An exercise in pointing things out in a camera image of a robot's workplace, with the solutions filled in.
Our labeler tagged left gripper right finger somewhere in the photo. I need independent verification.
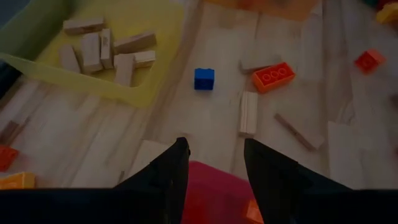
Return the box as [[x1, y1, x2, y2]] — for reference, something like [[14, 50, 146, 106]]
[[244, 139, 398, 224]]

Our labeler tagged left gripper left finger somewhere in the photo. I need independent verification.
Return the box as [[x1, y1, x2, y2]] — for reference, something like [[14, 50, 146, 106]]
[[0, 137, 190, 224]]

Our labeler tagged red small plastic brick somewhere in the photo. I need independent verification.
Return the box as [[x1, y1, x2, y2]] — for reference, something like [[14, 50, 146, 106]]
[[0, 145, 20, 172]]

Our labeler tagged orange small plastic brick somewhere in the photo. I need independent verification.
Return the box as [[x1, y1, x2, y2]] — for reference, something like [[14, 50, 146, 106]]
[[354, 48, 387, 75]]

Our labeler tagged blue small plastic brick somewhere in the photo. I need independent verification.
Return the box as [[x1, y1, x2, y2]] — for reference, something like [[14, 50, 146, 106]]
[[194, 67, 215, 91]]

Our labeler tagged pink translucent plastic bin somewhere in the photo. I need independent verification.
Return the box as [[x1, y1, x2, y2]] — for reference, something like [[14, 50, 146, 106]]
[[181, 161, 265, 224]]

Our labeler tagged yellow translucent plastic bin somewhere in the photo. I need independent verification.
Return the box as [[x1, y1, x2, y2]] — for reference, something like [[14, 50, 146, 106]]
[[0, 0, 187, 108]]

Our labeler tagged orange translucent plastic bin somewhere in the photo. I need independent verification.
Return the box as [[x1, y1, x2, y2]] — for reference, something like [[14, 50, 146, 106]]
[[203, 0, 320, 22]]

